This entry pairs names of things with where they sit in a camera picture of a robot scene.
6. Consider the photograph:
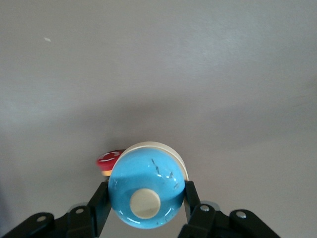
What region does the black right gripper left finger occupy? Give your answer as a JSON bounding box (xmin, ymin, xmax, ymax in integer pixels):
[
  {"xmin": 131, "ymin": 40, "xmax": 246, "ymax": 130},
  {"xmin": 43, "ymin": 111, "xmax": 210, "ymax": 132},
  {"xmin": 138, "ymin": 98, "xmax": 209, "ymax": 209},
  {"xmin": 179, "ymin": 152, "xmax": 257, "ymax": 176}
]
[{"xmin": 0, "ymin": 181, "xmax": 112, "ymax": 238}]

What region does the red yellow emergency stop button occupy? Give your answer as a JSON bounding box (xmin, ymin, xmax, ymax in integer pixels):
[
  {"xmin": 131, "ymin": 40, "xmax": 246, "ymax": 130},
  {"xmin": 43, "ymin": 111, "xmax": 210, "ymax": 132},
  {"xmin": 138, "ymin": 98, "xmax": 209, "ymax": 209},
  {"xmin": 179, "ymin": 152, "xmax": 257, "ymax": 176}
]
[{"xmin": 96, "ymin": 148, "xmax": 126, "ymax": 178}]

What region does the blue bell with scratches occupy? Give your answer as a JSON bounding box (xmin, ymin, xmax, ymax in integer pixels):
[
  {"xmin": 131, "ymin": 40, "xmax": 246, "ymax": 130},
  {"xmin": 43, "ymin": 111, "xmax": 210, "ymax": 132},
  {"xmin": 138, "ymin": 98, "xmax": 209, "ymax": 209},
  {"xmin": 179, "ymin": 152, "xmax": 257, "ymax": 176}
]
[{"xmin": 108, "ymin": 141, "xmax": 189, "ymax": 229}]

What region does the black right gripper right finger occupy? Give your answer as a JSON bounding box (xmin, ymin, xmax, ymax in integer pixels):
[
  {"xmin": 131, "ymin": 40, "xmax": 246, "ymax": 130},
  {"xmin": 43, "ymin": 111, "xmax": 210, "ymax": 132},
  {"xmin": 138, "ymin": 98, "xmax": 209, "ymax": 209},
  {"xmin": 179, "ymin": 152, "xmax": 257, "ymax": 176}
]
[{"xmin": 177, "ymin": 180, "xmax": 283, "ymax": 238}]

